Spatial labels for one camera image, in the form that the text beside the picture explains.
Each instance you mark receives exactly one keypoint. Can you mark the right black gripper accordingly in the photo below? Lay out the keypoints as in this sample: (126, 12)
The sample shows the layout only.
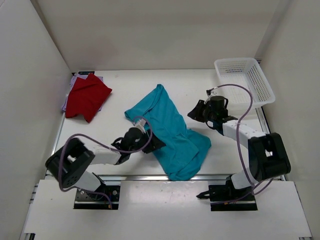
(196, 114)

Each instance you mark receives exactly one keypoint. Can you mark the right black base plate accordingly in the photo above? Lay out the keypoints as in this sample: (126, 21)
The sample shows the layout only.
(232, 202)

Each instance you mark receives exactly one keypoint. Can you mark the white plastic basket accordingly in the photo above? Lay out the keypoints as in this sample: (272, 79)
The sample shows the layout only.
(245, 72)

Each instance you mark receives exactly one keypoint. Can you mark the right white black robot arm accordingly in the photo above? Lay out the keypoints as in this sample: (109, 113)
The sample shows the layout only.
(267, 156)

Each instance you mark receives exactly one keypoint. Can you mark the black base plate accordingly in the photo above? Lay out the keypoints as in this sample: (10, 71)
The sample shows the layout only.
(88, 201)
(232, 202)

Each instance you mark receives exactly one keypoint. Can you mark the red t-shirt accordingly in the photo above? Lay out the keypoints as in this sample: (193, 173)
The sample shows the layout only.
(86, 97)

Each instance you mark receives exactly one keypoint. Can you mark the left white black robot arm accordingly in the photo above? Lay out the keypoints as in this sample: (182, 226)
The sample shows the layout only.
(69, 164)

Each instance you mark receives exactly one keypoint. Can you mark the dark label sticker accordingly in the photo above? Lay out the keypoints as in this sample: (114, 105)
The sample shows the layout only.
(85, 72)

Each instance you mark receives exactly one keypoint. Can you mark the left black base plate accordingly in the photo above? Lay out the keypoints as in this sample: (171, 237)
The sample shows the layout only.
(88, 201)

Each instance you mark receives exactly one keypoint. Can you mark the teal t-shirt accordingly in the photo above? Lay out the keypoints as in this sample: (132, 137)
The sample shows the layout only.
(185, 149)

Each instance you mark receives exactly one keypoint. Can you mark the purple t-shirt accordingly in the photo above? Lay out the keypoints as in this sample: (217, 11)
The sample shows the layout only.
(71, 84)

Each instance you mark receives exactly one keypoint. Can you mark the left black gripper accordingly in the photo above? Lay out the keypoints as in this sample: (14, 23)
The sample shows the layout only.
(155, 143)

